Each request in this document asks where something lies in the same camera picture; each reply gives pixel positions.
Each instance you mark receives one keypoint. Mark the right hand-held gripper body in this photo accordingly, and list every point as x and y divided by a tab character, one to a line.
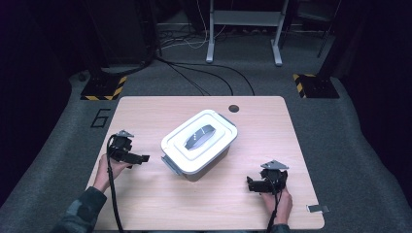
275	176

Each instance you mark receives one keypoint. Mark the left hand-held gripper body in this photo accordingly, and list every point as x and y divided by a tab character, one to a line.
121	147

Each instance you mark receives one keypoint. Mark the clear brown storage box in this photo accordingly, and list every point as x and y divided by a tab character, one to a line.
207	170

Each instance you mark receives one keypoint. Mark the person's left hand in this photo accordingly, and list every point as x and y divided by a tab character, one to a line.
110	171

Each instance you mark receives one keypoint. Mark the person's right hand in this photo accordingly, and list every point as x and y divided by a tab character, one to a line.
281	207

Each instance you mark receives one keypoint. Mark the grey tape strip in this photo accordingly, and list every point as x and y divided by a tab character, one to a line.
319	208

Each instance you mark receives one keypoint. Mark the round dark table grommet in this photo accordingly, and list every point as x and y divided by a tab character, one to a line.
233	108

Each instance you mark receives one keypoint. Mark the dark cabinet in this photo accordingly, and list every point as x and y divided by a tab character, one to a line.
126	32

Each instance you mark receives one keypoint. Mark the white metal stand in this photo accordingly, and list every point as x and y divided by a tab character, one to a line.
212	48

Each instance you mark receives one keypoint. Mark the black base plate yellow stripes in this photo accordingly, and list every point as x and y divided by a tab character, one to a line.
102	87
319	87

